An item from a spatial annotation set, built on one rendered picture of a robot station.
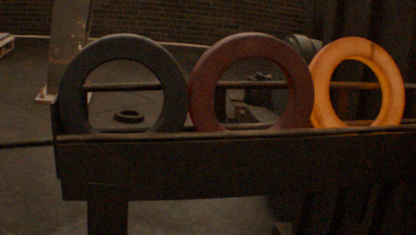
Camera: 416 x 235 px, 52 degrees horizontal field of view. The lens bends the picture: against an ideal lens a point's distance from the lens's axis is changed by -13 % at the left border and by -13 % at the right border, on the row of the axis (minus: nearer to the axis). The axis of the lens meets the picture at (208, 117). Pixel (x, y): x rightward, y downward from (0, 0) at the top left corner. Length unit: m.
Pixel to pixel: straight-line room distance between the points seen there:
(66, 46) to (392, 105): 2.65
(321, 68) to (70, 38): 2.59
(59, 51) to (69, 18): 0.23
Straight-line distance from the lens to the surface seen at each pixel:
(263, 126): 0.72
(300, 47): 1.97
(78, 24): 3.16
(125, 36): 0.62
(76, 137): 0.64
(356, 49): 0.76
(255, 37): 0.65
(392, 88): 0.78
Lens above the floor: 0.81
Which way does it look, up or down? 15 degrees down
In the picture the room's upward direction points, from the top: 7 degrees clockwise
